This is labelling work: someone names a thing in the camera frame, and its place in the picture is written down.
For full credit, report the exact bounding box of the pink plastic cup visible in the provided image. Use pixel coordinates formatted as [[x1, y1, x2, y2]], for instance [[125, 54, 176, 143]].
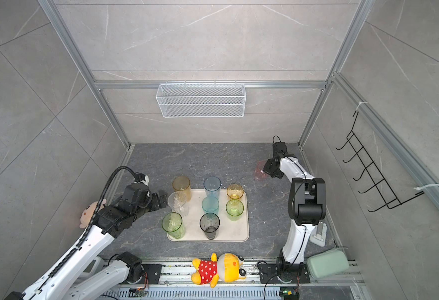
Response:
[[254, 160, 269, 181]]

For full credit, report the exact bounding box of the clear plastic cup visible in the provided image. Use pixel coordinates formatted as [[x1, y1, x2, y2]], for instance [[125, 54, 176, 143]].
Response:
[[168, 191, 189, 216]]

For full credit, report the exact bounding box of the tall amber plastic cup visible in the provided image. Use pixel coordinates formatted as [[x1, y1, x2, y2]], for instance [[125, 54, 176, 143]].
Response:
[[173, 176, 192, 201]]

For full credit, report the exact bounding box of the tall green plastic cup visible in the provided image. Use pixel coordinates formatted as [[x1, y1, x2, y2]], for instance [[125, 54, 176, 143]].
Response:
[[161, 212, 186, 240]]

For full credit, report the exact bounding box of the short amber plastic cup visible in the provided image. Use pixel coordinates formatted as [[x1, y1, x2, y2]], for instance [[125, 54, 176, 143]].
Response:
[[226, 184, 244, 200]]

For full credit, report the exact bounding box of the teal plastic cup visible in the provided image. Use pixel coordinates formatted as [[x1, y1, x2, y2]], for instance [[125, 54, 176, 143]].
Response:
[[201, 196, 219, 215]]

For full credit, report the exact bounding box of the blue plastic cup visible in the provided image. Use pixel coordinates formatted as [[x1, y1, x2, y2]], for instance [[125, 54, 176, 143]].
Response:
[[203, 176, 222, 199]]

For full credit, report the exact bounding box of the dark grey plastic cup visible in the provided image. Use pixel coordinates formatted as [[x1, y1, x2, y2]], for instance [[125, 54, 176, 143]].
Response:
[[199, 212, 220, 240]]

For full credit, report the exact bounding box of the short green plastic cup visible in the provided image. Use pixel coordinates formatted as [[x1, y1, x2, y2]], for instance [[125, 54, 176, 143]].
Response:
[[226, 199, 244, 221]]

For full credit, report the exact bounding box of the beige plastic tray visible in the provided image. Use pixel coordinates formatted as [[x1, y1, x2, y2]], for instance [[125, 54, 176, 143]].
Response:
[[167, 189, 249, 243]]

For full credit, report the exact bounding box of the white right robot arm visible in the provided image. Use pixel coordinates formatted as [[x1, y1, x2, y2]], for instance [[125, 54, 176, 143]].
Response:
[[263, 141, 326, 278]]

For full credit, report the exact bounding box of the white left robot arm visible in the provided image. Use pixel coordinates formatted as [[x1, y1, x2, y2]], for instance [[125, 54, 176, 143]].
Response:
[[7, 166, 168, 300]]

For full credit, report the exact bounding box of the pink boy plush doll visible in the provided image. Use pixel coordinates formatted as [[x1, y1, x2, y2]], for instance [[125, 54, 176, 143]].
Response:
[[79, 201, 98, 229]]

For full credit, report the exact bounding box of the white digital timer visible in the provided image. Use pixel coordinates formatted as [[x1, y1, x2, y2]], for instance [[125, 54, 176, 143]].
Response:
[[79, 256, 104, 279]]

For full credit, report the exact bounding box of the yellow bear plush toy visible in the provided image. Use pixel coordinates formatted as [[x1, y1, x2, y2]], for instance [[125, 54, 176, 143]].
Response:
[[191, 253, 246, 288]]

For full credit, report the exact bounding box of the mint green pouch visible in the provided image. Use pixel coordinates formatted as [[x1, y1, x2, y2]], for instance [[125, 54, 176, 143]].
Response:
[[306, 248, 349, 279]]

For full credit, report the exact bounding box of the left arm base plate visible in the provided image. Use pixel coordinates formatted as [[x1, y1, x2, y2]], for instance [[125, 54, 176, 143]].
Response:
[[139, 264, 163, 285]]

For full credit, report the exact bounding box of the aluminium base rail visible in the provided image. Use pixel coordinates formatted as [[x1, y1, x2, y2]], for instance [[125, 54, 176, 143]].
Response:
[[52, 257, 366, 290]]

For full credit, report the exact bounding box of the black wire hook rack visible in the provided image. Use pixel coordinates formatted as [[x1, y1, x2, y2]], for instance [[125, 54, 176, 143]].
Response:
[[335, 111, 424, 213]]

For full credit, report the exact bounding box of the white wire mesh basket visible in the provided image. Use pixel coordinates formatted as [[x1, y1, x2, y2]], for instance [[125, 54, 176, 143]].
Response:
[[156, 83, 247, 118]]

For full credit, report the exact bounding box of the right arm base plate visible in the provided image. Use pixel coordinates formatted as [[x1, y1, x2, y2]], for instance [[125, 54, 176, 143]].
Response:
[[258, 263, 311, 285]]

